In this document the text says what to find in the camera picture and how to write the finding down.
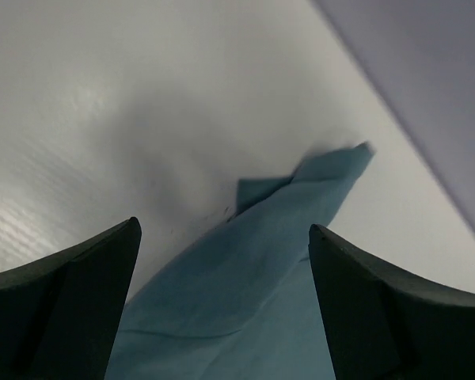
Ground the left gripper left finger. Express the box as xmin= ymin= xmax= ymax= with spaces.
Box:
xmin=0 ymin=217 xmax=142 ymax=379

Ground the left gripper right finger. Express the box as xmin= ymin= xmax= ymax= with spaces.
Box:
xmin=309 ymin=225 xmax=475 ymax=379

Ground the teal blue t shirt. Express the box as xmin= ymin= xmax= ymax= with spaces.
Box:
xmin=105 ymin=143 xmax=373 ymax=379

